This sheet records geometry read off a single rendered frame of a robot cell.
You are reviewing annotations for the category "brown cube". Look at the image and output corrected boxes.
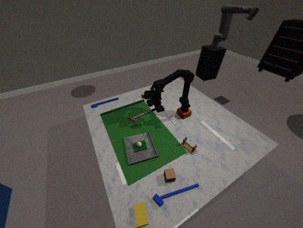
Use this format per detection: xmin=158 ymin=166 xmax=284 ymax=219
xmin=164 ymin=168 xmax=176 ymax=183

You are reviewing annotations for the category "yellow flat rectangular block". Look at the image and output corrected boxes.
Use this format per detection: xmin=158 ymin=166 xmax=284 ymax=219
xmin=133 ymin=202 xmax=148 ymax=228

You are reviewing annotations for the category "green flat mat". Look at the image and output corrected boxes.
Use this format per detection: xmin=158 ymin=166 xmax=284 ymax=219
xmin=101 ymin=101 xmax=187 ymax=186

